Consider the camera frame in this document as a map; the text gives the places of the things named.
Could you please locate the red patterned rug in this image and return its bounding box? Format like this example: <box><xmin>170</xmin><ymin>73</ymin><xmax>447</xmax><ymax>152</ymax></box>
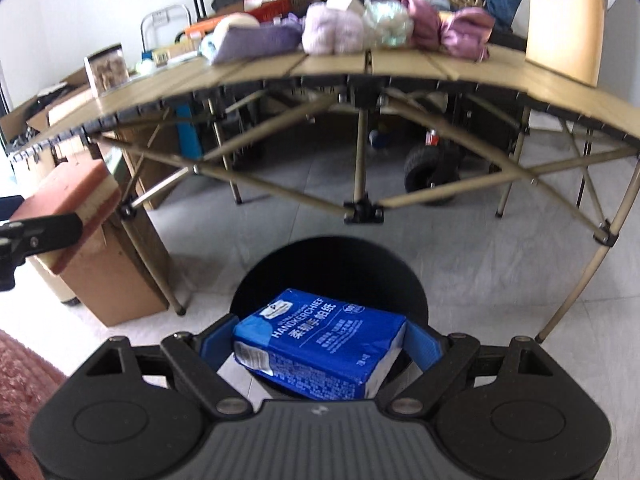
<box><xmin>0</xmin><ymin>327</ymin><xmax>68</xmax><ymax>461</ymax></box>

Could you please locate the lavender fluffy plush toy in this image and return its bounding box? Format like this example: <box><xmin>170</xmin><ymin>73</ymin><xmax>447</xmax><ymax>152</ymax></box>
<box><xmin>302</xmin><ymin>2</ymin><xmax>366</xmax><ymax>56</ymax></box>

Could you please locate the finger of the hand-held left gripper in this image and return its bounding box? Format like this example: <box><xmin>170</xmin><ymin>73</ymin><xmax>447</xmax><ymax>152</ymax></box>
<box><xmin>0</xmin><ymin>212</ymin><xmax>84</xmax><ymax>262</ymax></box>

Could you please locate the plain brown cardboard box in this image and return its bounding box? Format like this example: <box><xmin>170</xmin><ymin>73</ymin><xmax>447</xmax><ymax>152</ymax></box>
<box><xmin>30</xmin><ymin>200</ymin><xmax>173</xmax><ymax>328</ymax></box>

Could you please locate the large open cardboard box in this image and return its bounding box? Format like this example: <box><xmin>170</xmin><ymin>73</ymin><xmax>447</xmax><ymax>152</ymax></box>
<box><xmin>27</xmin><ymin>85</ymin><xmax>101</xmax><ymax>128</ymax></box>

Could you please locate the purple satin bow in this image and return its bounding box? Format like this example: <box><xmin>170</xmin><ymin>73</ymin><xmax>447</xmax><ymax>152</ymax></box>
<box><xmin>440</xmin><ymin>8</ymin><xmax>496</xmax><ymax>61</ymax></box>

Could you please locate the red and beige sponge block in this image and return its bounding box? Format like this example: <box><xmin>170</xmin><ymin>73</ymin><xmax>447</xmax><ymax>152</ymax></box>
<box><xmin>9</xmin><ymin>159</ymin><xmax>123</xmax><ymax>276</ymax></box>

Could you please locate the beige plastic bottle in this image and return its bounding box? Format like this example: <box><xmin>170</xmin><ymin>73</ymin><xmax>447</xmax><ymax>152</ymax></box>
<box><xmin>525</xmin><ymin>0</ymin><xmax>606</xmax><ymax>86</ymax></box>

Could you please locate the blue tissue packet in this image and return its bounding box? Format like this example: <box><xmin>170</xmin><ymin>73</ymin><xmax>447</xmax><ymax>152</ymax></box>
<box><xmin>232</xmin><ymin>288</ymin><xmax>408</xmax><ymax>402</ymax></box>

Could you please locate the purple folded cloth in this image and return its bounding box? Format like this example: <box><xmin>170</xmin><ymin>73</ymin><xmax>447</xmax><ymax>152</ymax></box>
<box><xmin>207</xmin><ymin>22</ymin><xmax>303</xmax><ymax>66</ymax></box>

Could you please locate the tall brown cardboard box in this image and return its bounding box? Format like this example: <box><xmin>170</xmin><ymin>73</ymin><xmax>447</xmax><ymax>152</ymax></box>
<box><xmin>97</xmin><ymin>130</ymin><xmax>181</xmax><ymax>211</ymax></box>

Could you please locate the chrome tube frame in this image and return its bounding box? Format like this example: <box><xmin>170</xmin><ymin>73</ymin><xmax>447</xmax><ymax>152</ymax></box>
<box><xmin>140</xmin><ymin>4</ymin><xmax>193</xmax><ymax>48</ymax></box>

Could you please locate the clear jar with black lid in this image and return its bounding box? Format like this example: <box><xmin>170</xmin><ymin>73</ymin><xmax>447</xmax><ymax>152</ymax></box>
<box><xmin>84</xmin><ymin>42</ymin><xmax>131</xmax><ymax>98</ymax></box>

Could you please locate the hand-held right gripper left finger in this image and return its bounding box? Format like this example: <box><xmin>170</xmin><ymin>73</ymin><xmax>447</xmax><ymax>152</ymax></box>
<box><xmin>82</xmin><ymin>312</ymin><xmax>256</xmax><ymax>418</ymax></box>

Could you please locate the black round bin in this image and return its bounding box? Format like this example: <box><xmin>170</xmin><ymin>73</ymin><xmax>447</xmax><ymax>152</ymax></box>
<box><xmin>229</xmin><ymin>236</ymin><xmax>430</xmax><ymax>403</ymax></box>

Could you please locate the orange cardboard box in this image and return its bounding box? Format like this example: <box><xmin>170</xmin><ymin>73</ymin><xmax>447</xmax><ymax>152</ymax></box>
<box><xmin>247</xmin><ymin>0</ymin><xmax>301</xmax><ymax>23</ymax></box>

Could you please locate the yellow medicine box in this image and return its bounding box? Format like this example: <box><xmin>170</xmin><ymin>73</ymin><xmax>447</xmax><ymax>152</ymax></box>
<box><xmin>150</xmin><ymin>42</ymin><xmax>201</xmax><ymax>66</ymax></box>

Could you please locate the mauve satin cloth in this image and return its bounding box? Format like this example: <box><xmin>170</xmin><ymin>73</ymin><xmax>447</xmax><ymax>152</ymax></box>
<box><xmin>402</xmin><ymin>0</ymin><xmax>443</xmax><ymax>51</ymax></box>

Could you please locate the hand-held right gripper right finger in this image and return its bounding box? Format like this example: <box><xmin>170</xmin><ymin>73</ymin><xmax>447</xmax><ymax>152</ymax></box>
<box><xmin>375</xmin><ymin>320</ymin><xmax>556</xmax><ymax>418</ymax></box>

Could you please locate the blue cardboard box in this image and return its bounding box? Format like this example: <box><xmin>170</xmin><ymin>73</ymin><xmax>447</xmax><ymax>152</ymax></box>
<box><xmin>177</xmin><ymin>102</ymin><xmax>206</xmax><ymax>161</ymax></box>

